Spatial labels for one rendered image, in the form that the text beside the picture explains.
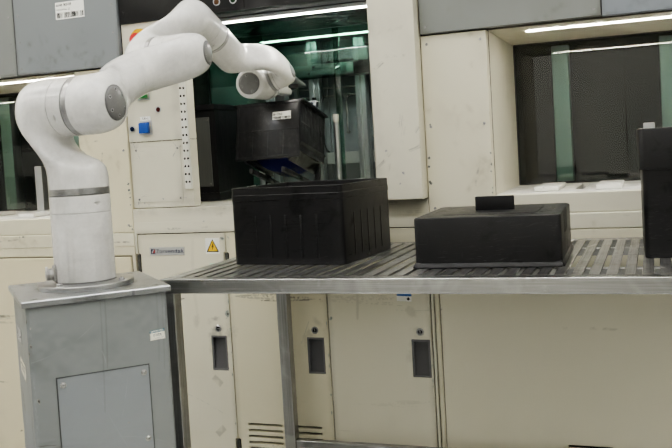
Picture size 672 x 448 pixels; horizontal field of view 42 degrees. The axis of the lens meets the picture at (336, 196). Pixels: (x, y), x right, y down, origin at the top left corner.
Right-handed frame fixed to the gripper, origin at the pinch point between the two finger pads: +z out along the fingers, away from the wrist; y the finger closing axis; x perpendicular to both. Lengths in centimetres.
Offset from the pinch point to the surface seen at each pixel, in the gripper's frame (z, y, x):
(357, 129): 52, 13, -14
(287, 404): -44, 9, -87
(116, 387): -115, -3, -62
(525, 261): -96, 75, -42
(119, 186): -33, -41, -27
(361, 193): -76, 39, -29
